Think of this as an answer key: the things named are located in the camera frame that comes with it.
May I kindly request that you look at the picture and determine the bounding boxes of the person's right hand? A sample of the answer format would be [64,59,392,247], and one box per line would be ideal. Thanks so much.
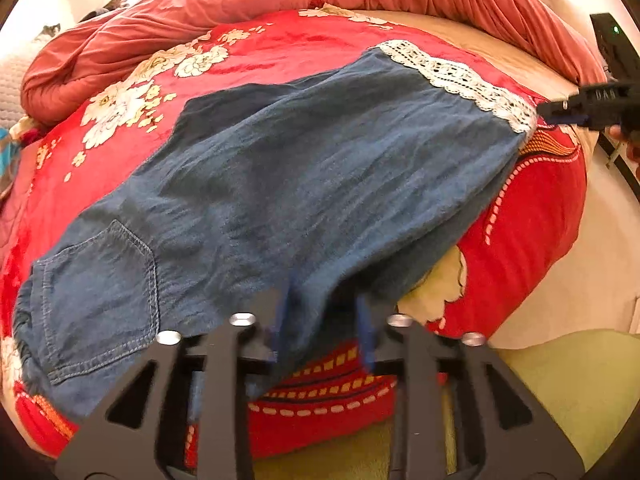
[609,125,640,163]

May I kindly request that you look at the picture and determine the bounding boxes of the blue denim pants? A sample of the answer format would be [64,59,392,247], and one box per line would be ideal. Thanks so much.
[12,39,540,423]

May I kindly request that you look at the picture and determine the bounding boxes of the white quilted headboard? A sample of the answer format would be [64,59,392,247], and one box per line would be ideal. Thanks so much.
[0,25,66,131]

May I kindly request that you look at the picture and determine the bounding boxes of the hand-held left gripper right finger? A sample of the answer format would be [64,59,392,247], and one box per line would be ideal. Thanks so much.
[354,296,587,480]

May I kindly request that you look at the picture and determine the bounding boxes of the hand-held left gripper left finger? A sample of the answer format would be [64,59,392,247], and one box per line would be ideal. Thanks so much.
[55,280,297,480]

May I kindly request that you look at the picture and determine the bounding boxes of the mauve pillow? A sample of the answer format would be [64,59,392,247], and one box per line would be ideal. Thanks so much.
[0,140,56,261]

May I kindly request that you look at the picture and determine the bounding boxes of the dark cloth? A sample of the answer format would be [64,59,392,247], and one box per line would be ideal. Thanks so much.
[79,0,132,24]

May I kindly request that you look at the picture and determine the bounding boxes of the tan bed sheet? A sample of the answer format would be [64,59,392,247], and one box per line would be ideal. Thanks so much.
[350,7,601,161]

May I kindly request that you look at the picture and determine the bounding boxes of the red floral blanket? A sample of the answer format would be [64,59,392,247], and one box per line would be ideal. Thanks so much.
[0,7,588,461]

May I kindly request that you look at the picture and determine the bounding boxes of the blue striped cloth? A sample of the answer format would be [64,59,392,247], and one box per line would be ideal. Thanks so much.
[0,127,23,201]

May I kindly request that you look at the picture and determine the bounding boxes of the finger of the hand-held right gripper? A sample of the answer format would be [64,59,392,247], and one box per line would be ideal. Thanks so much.
[539,86,593,127]

